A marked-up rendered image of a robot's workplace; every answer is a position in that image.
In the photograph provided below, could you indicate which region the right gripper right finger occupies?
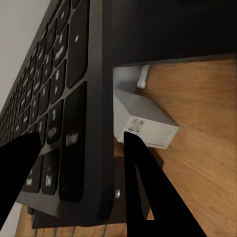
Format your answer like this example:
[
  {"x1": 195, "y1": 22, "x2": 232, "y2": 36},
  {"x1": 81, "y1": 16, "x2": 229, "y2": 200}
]
[{"x1": 123, "y1": 132, "x2": 207, "y2": 237}]

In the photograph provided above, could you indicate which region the keyboard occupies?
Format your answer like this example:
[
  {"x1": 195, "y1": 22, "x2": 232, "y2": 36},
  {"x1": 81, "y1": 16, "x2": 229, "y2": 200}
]
[{"x1": 0, "y1": 0, "x2": 115, "y2": 228}]

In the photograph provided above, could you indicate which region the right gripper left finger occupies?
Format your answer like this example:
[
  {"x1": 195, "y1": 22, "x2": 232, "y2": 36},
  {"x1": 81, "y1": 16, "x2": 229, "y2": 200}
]
[{"x1": 0, "y1": 131, "x2": 41, "y2": 231}]

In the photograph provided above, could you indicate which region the desktop computer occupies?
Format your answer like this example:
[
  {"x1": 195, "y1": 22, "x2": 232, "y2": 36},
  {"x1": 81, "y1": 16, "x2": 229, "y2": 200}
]
[{"x1": 113, "y1": 88, "x2": 179, "y2": 150}]

